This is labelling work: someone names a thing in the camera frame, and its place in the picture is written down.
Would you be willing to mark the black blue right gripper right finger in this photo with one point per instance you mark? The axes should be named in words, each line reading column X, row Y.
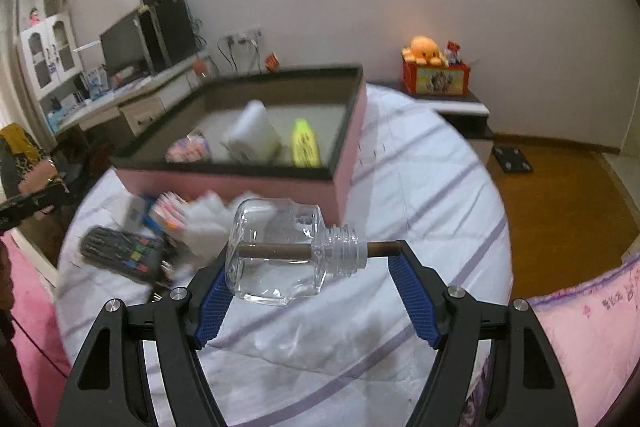
column 526, row 385

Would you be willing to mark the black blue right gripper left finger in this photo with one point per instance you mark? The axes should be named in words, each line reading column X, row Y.
column 108, row 384

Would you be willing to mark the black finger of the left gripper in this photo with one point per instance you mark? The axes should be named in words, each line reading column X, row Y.
column 18, row 208

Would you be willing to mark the clear glass bottle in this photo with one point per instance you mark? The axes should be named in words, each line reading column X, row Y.
column 279, row 251

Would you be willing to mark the white astronaut figurine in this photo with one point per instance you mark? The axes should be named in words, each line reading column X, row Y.
column 207, row 223

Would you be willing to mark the office chair with leopard cloth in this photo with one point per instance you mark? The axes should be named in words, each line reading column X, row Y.
column 26, row 167

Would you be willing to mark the pink quilt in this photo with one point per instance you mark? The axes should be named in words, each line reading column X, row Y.
column 593, row 329

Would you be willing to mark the white cube box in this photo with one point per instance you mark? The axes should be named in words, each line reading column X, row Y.
column 135, row 214

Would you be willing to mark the black remote control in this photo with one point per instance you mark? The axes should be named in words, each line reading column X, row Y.
column 136, row 256

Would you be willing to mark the white desk with drawers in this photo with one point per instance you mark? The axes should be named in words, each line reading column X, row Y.
column 91, row 113

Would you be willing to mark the pink white block toy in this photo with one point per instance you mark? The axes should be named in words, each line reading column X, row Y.
column 170, row 213

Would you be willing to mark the white glass door cabinet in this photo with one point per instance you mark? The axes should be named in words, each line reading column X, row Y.
column 49, row 54

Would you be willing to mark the pink toy in box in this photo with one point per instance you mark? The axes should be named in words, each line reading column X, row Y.
column 191, row 148

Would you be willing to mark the black computer monitor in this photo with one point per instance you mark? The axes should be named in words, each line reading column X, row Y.
column 122, row 46

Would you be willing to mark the black floor scale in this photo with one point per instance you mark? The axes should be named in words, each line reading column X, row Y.
column 511, row 159

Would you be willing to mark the black computer tower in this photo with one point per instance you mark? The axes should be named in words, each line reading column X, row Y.
column 167, row 33

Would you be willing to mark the black white nightstand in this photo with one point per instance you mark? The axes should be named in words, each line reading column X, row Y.
column 466, row 113

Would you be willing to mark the pink black storage box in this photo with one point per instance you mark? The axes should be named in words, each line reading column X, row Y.
column 333, row 99

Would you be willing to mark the yellow highlighter pen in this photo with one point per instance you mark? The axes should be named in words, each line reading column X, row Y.
column 304, row 146

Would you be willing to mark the red picture box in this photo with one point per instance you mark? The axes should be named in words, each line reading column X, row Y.
column 425, row 79

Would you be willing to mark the orange octopus plush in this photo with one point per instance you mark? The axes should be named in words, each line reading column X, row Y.
column 424, row 50

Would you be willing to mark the white wall power strip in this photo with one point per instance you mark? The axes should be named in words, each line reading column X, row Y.
column 253, row 33

